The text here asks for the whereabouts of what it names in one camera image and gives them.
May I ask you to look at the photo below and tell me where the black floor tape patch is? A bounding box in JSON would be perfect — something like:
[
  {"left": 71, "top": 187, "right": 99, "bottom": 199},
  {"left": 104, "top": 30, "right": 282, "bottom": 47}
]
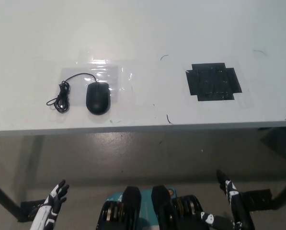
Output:
[{"left": 17, "top": 198, "right": 53, "bottom": 222}]

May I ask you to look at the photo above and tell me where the black mouse cable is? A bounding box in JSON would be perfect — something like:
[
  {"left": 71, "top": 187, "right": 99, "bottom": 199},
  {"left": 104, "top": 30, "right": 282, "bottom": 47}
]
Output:
[{"left": 46, "top": 72, "right": 97, "bottom": 113}]

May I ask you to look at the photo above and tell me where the clear plastic sheet under mouse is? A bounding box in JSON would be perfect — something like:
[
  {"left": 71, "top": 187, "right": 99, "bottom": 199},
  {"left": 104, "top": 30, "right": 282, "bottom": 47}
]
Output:
[{"left": 61, "top": 47, "right": 137, "bottom": 107}]

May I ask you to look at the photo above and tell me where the black tape patch on table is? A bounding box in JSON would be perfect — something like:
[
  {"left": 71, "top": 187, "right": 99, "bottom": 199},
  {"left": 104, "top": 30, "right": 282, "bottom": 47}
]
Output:
[{"left": 185, "top": 62, "right": 243, "bottom": 102}]

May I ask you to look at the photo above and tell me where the black table leg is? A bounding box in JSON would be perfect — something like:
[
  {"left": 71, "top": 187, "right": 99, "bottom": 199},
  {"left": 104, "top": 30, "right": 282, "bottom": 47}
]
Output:
[
  {"left": 272, "top": 176, "right": 286, "bottom": 210},
  {"left": 0, "top": 176, "right": 26, "bottom": 221}
]

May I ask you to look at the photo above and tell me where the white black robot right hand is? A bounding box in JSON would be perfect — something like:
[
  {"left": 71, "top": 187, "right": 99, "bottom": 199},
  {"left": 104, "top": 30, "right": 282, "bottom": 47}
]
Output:
[{"left": 200, "top": 169, "right": 255, "bottom": 230}]

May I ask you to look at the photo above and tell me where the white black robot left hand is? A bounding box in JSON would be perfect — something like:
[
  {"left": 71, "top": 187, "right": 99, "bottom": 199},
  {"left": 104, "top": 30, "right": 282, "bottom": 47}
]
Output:
[{"left": 31, "top": 179, "right": 70, "bottom": 230}]

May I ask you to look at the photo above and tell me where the black computer mouse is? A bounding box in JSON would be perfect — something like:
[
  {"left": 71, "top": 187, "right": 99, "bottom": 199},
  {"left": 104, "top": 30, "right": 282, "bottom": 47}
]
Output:
[{"left": 86, "top": 82, "right": 111, "bottom": 115}]

